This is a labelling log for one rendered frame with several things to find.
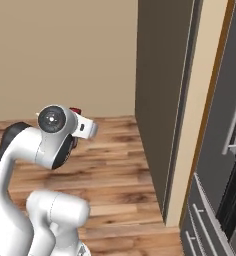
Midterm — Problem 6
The dark grey drawer front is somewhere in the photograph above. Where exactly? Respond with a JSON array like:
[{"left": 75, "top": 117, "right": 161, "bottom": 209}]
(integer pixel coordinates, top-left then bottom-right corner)
[
  {"left": 179, "top": 205, "right": 204, "bottom": 256},
  {"left": 187, "top": 173, "right": 236, "bottom": 256}
]

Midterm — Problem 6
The dark brown tall cabinet panel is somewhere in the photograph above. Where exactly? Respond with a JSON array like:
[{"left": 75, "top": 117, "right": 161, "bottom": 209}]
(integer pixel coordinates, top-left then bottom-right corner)
[{"left": 134, "top": 0, "right": 204, "bottom": 224}]

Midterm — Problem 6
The silver drawer handle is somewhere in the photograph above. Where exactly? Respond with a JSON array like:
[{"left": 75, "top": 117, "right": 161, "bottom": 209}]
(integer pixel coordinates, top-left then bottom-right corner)
[
  {"left": 185, "top": 230, "right": 198, "bottom": 256},
  {"left": 192, "top": 203, "right": 222, "bottom": 256}
]

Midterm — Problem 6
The dark grey cupboard door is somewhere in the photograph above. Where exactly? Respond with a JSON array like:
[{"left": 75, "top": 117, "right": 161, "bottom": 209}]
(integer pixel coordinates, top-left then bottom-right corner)
[{"left": 195, "top": 0, "right": 236, "bottom": 214}]

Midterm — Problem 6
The beige side panel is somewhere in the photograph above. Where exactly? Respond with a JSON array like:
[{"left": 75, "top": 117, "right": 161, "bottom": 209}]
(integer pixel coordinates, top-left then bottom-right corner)
[{"left": 164, "top": 0, "right": 230, "bottom": 228}]

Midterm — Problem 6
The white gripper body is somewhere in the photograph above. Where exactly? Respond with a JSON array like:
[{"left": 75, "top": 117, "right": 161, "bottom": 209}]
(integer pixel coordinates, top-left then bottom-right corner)
[{"left": 89, "top": 121, "right": 100, "bottom": 139}]

